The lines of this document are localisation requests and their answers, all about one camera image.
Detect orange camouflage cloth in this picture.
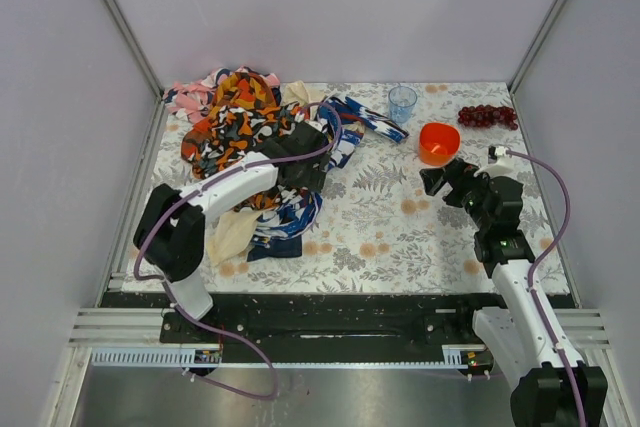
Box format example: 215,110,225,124
180,71,309,211

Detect blue white patterned cloth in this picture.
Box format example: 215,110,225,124
251,96,409,248

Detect dark blue denim jeans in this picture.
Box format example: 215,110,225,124
247,237,302,262

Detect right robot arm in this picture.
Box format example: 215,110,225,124
420,155,608,426

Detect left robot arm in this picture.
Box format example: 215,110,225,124
133,122,336,320

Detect pink patterned cloth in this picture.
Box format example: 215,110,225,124
163,66,280,124

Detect cream cloth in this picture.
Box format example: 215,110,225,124
206,80,324,267

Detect orange plastic bowl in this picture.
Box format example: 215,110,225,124
418,122,461,167

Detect red grape bunch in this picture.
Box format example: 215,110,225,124
457,104,519,130

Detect floral table mat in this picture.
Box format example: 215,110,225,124
145,82,553,294

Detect clear blue plastic cup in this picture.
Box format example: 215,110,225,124
388,85,417,124

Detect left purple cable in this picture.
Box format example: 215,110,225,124
132,100,344,402

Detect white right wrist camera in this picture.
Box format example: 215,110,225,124
486,146,514,177

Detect grey slotted cable duct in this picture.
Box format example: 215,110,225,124
91,342,490,370

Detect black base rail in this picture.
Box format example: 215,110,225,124
101,292,505,366

